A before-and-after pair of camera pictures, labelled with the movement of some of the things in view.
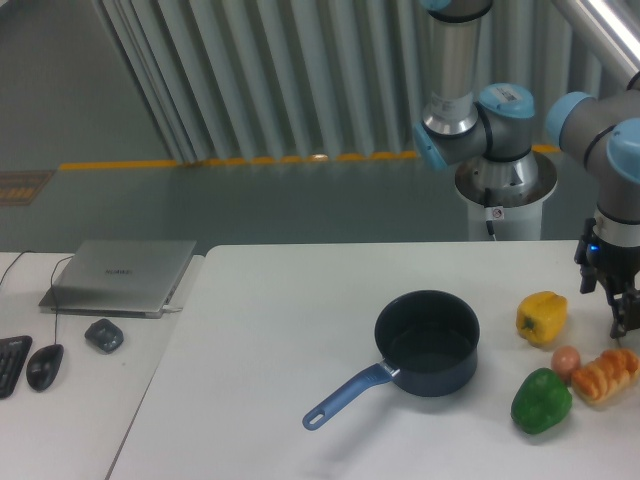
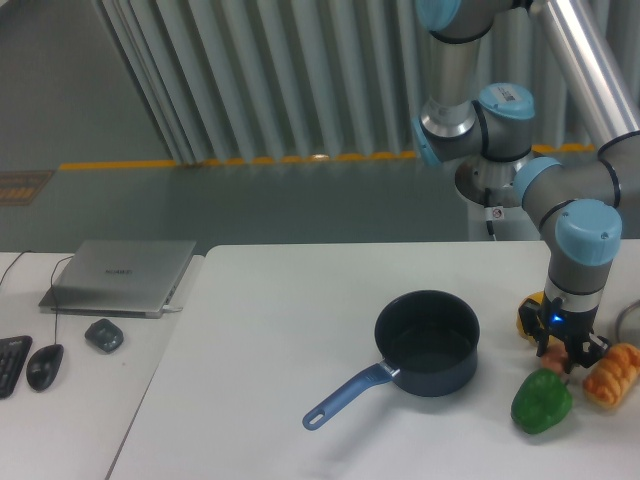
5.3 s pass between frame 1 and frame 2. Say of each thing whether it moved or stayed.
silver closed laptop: stayed
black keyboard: stayed
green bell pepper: stayed
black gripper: moved
